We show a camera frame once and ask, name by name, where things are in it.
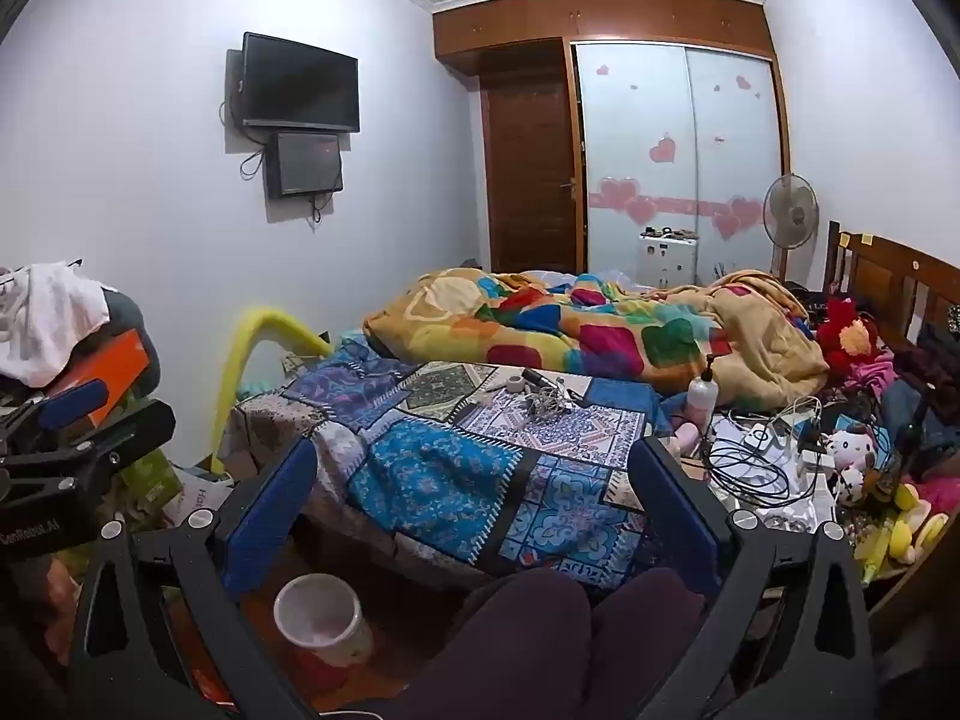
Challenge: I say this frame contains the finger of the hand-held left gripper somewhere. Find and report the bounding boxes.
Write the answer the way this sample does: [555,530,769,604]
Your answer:
[0,379,113,460]
[0,399,178,512]

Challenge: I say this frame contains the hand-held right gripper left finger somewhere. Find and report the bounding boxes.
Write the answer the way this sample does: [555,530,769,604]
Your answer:
[67,435,331,720]

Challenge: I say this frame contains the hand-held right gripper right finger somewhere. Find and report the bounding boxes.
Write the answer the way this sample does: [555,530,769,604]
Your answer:
[630,435,880,720]

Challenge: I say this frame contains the small white waste bin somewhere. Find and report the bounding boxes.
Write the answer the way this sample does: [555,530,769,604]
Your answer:
[273,573,375,669]

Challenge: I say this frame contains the orange box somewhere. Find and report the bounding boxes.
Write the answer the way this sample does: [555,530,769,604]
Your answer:
[43,328,152,430]

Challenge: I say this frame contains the green leaf-print bag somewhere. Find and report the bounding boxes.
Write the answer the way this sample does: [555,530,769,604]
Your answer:
[118,450,182,520]

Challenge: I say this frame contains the white plastic shopping bag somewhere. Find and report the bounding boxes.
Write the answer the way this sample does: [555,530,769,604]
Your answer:
[174,474,227,527]

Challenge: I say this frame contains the white cloth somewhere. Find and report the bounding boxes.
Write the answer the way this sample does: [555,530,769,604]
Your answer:
[0,260,115,390]

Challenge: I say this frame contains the dark grey bag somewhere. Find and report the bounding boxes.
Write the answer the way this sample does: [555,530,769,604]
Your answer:
[101,287,164,362]

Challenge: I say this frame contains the white pump bottle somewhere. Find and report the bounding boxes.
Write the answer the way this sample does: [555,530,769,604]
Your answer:
[687,353,720,430]

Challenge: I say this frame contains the person's right leg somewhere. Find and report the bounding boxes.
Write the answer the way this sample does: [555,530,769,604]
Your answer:
[589,568,707,720]

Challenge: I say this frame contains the person's leg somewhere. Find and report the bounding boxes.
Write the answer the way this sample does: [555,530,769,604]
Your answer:
[371,566,595,720]
[589,568,707,720]

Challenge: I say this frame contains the yellow foam tube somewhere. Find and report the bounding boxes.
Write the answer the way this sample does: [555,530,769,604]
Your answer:
[211,304,335,478]

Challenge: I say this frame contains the black and white plush dog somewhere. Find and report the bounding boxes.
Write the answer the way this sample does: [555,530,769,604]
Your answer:
[833,464,875,509]

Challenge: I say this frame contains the white cat plush toy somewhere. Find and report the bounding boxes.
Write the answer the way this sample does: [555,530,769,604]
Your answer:
[823,423,879,470]

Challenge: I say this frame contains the patchwork printed cloth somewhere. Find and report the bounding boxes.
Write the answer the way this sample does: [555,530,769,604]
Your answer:
[225,337,676,592]

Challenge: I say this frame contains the colourful patterned blanket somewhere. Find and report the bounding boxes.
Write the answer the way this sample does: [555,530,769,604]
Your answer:
[363,268,830,415]

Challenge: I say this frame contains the person's left leg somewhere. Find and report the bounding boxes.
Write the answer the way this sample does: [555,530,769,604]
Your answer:
[371,566,595,720]

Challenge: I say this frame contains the yellow plush toy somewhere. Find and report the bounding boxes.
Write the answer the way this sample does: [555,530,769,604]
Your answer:
[855,481,951,587]

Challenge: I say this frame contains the red plush toy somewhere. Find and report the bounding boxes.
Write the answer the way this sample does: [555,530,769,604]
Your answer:
[815,298,883,370]

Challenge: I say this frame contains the small white cabinet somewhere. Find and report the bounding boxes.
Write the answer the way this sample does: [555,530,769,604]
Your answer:
[638,229,701,289]

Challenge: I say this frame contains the pile of dark clothes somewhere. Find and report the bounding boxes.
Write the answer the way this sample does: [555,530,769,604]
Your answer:
[881,321,960,477]

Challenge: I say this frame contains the wooden bed headboard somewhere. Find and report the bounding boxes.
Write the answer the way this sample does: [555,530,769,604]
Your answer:
[824,220,960,365]

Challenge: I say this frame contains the standing fan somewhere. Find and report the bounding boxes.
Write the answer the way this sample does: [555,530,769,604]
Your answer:
[762,173,821,280]

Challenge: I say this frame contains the brown wooden door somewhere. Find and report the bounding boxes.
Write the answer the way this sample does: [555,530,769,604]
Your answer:
[480,77,587,275]

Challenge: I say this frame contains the sliding wardrobe with heart stickers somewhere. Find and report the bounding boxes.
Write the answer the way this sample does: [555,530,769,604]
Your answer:
[572,40,790,290]

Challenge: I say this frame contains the wooden overhead cabinet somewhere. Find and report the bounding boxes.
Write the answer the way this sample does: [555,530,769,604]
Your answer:
[432,0,778,77]

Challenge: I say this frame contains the black cable bundle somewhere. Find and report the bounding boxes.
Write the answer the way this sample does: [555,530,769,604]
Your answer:
[703,420,797,509]

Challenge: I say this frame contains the small black wall monitor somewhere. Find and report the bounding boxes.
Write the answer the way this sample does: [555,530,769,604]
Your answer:
[263,130,345,202]

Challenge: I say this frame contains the black wall television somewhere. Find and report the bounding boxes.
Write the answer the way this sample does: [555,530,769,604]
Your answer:
[238,31,362,135]

